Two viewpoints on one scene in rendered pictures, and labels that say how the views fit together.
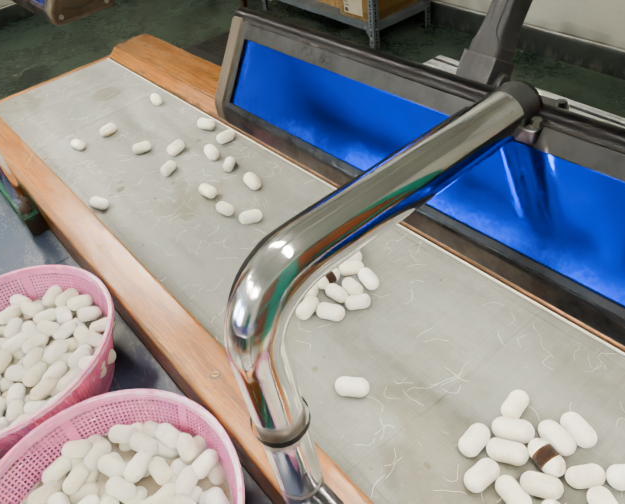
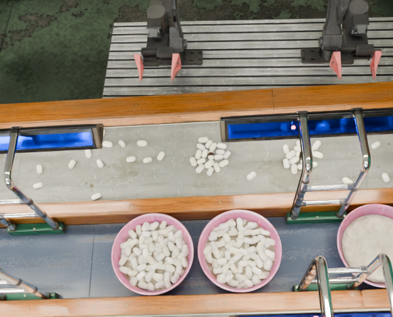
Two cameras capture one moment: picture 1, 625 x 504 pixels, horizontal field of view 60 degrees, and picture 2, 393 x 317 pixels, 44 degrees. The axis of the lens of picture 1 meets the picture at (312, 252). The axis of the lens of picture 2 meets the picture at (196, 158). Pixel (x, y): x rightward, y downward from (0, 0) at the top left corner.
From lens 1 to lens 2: 1.20 m
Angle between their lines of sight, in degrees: 34
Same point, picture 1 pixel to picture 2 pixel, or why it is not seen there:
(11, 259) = (71, 246)
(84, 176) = (65, 194)
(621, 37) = not seen: outside the picture
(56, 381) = (175, 246)
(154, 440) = (222, 229)
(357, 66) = (266, 120)
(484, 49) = (173, 35)
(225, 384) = (226, 202)
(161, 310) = (182, 203)
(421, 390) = (264, 163)
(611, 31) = not seen: outside the picture
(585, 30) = not seen: outside the picture
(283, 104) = (248, 133)
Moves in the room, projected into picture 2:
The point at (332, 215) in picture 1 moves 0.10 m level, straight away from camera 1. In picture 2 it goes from (309, 151) to (276, 133)
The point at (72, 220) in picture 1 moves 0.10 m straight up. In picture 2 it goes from (103, 209) to (95, 198)
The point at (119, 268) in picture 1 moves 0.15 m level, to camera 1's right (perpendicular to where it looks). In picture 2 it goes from (149, 205) to (173, 170)
